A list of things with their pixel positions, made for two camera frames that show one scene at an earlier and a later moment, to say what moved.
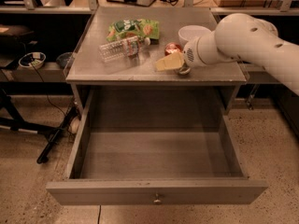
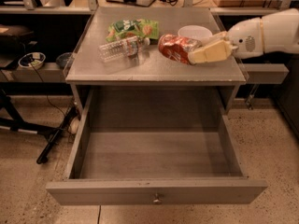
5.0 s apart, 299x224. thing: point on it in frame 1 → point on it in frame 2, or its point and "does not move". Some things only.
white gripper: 191,52 → 245,38
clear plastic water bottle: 125,48 does not move
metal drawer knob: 157,199 does not move
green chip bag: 134,27 does not move
